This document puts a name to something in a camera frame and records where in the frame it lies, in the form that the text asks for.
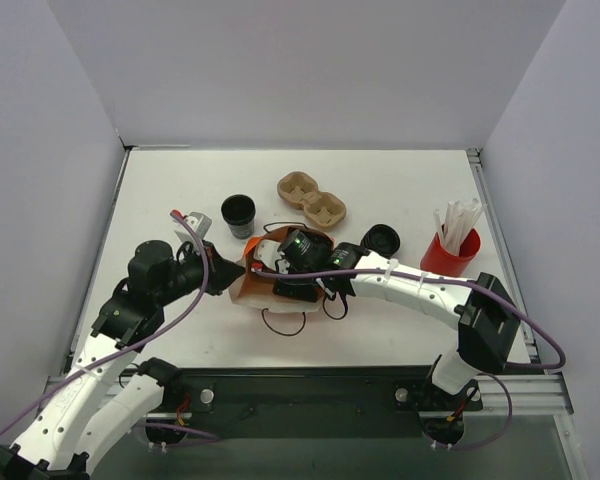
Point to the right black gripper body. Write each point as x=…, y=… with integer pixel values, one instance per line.
x=290, y=288

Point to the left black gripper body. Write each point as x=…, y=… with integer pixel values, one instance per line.
x=212, y=270

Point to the orange paper bag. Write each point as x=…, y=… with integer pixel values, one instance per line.
x=254, y=291

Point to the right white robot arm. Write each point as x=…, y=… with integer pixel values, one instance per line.
x=480, y=310

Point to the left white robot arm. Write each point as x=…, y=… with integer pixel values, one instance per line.
x=78, y=426

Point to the stack of black lids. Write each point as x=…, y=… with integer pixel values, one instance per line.
x=382, y=239

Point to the brown cardboard cup carrier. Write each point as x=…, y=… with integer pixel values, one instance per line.
x=322, y=209

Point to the red plastic cup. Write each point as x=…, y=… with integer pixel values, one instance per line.
x=439, y=261

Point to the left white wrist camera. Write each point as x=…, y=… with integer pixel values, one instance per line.
x=196, y=222

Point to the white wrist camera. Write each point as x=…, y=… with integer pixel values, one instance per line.
x=196, y=222
x=267, y=252

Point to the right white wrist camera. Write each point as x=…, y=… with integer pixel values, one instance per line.
x=267, y=252

